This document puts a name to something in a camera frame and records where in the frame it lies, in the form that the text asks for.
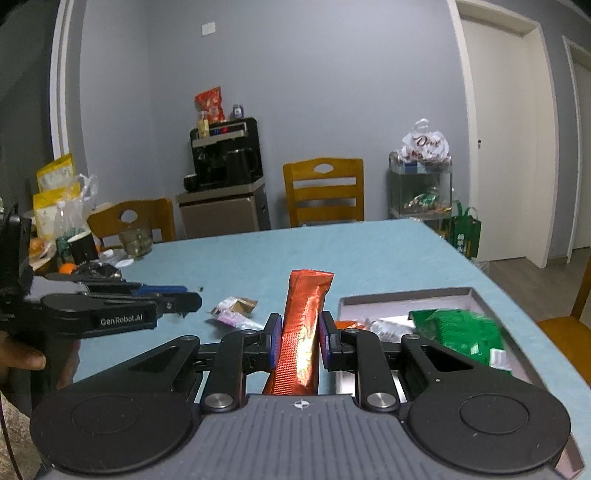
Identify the black beige water dispenser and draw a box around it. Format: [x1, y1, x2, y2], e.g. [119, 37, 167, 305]
[175, 117, 272, 240]

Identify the person's patterned clothing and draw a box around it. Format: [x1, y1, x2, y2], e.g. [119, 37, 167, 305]
[0, 392, 43, 480]

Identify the grey cardboard box tray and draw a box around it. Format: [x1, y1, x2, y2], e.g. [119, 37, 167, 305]
[335, 286, 585, 478]

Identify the pink clear snack packet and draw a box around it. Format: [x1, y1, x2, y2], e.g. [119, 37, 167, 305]
[210, 300, 265, 331]

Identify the glass tank shelf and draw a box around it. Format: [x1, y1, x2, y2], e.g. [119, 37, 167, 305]
[389, 151, 455, 221]

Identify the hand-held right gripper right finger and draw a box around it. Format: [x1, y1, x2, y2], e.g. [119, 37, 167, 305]
[318, 311, 474, 412]

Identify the red snack bag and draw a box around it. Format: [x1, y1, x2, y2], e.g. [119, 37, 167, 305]
[195, 88, 227, 123]

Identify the glass cup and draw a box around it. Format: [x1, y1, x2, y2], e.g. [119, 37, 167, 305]
[117, 219, 154, 259]

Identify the silver foil bag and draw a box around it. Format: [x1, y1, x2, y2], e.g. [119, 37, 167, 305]
[76, 261, 123, 282]

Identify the black mug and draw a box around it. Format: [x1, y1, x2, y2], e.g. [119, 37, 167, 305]
[55, 231, 100, 265]

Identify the crumpled clear plastic bag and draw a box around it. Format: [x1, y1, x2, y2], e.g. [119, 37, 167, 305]
[68, 173, 100, 219]

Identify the person's left hand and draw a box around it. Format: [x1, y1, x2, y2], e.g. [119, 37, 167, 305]
[0, 331, 47, 371]

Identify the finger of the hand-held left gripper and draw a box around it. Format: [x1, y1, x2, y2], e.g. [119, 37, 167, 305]
[87, 281, 189, 298]
[154, 294, 203, 319]

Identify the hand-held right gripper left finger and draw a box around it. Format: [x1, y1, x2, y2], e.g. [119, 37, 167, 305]
[127, 313, 283, 412]

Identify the pile of wrapped sweets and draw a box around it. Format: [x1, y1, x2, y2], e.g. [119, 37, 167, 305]
[401, 189, 452, 216]

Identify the clear plastic bottle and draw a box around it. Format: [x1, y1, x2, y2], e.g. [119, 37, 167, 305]
[54, 200, 71, 241]

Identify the clear packet with dark contents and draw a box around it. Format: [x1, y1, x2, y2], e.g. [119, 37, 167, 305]
[367, 318, 416, 344]

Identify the white door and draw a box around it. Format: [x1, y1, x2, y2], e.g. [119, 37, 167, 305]
[455, 0, 556, 269]
[562, 36, 591, 265]

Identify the green tote bag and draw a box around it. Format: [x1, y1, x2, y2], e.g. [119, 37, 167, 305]
[441, 200, 482, 260]

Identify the green snack packet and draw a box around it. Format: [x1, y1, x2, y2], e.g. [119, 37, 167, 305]
[409, 308, 514, 376]

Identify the wooden chair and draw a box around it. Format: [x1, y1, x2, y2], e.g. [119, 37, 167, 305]
[538, 263, 591, 363]
[87, 198, 177, 251]
[283, 158, 365, 228]

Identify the red orange stick packet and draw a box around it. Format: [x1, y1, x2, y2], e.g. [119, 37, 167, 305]
[262, 269, 335, 397]

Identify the yellow snack bag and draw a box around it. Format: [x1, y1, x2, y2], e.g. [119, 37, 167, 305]
[32, 185, 85, 241]
[37, 154, 77, 193]

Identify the white plastic bag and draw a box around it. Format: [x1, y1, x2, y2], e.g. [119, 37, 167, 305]
[399, 119, 452, 167]

